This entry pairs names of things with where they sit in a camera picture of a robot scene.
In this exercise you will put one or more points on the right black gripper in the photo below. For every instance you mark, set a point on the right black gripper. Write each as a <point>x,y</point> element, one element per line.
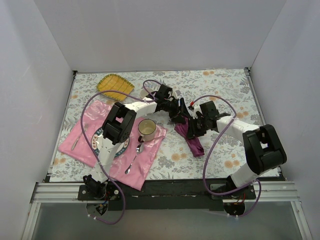
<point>195,125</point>

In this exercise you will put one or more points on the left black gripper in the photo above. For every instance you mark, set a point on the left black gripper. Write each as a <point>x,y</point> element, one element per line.
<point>180,110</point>

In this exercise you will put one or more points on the purple cloth napkin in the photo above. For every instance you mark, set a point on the purple cloth napkin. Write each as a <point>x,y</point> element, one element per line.
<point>194,144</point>

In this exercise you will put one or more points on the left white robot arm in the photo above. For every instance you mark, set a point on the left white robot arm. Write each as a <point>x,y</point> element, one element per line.
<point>118,125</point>

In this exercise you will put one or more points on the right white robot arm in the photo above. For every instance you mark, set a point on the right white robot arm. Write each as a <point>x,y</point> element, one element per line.
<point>262,146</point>

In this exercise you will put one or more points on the cream enamel mug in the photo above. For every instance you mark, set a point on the cream enamel mug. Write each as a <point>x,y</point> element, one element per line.
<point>147,130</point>

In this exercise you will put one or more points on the pale green mug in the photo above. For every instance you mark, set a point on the pale green mug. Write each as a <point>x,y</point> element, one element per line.
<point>144,92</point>

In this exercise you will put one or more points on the silver spoon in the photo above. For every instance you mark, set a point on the silver spoon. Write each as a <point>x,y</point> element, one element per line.
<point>139,150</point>

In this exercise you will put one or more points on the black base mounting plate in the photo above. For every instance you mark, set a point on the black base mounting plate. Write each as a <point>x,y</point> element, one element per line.
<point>159,195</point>

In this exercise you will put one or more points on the pink floral cloth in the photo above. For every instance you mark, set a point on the pink floral cloth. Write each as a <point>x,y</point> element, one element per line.
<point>95,115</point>

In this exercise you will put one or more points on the yellow woven tray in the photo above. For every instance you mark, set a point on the yellow woven tray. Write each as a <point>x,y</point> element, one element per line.
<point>117,83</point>

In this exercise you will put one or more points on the white plate blue rim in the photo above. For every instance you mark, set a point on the white plate blue rim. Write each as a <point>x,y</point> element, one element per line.
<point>96,143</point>

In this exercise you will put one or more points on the silver fork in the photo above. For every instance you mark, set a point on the silver fork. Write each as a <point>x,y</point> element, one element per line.
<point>86,126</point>

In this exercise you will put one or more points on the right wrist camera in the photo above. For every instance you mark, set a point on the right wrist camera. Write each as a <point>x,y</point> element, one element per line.
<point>195,110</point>

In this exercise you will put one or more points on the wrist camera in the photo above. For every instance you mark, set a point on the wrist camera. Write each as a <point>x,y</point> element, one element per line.
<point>176,93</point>
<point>195,110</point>

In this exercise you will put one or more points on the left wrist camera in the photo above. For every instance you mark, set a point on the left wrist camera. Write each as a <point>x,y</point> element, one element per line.
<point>176,93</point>

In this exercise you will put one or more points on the aluminium frame rail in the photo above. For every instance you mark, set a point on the aluminium frame rail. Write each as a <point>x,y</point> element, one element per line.
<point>52,193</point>

